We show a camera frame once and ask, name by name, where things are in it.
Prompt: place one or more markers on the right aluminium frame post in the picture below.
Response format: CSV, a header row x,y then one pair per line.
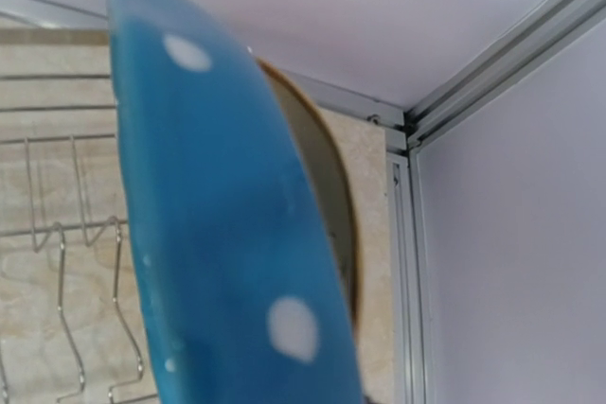
x,y
540,36

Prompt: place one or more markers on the metal wire dish rack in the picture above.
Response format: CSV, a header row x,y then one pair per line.
x,y
71,328

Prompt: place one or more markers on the cream bird pattern plate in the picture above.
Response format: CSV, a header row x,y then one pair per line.
x,y
330,180

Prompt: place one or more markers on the blue polka dot plate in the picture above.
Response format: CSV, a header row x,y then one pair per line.
x,y
239,290

